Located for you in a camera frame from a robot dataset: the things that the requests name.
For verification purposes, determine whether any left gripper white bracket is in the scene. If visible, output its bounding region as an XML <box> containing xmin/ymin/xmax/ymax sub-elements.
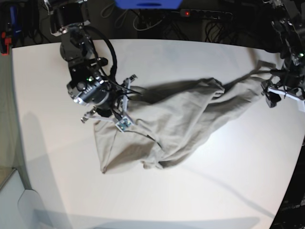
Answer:
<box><xmin>261</xmin><ymin>80</ymin><xmax>305</xmax><ymax>111</ymax></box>

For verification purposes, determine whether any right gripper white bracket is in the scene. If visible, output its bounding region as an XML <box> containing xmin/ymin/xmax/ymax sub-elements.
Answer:
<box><xmin>81</xmin><ymin>75</ymin><xmax>138</xmax><ymax>132</ymax></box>

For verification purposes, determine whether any beige t-shirt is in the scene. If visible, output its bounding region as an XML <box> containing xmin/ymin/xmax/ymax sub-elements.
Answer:
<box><xmin>94</xmin><ymin>61</ymin><xmax>275</xmax><ymax>174</ymax></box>

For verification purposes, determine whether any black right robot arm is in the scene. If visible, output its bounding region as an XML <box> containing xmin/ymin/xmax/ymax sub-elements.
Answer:
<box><xmin>44</xmin><ymin>0</ymin><xmax>137</xmax><ymax>133</ymax></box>

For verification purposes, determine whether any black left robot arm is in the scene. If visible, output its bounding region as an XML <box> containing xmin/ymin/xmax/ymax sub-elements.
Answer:
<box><xmin>261</xmin><ymin>0</ymin><xmax>305</xmax><ymax>112</ymax></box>

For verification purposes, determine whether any red black tool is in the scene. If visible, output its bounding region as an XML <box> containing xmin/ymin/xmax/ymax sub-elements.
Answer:
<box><xmin>0</xmin><ymin>31</ymin><xmax>12</xmax><ymax>55</ymax></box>

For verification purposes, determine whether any black power strip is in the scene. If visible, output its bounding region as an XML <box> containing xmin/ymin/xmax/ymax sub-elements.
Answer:
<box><xmin>179</xmin><ymin>9</ymin><xmax>233</xmax><ymax>20</ymax></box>

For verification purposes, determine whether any blue plastic box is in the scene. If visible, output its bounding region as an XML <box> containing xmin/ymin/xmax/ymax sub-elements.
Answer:
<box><xmin>115</xmin><ymin>0</ymin><xmax>182</xmax><ymax>9</ymax></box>

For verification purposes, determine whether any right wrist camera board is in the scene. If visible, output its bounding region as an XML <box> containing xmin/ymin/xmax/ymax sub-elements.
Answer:
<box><xmin>115</xmin><ymin>117</ymin><xmax>133</xmax><ymax>133</ymax></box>

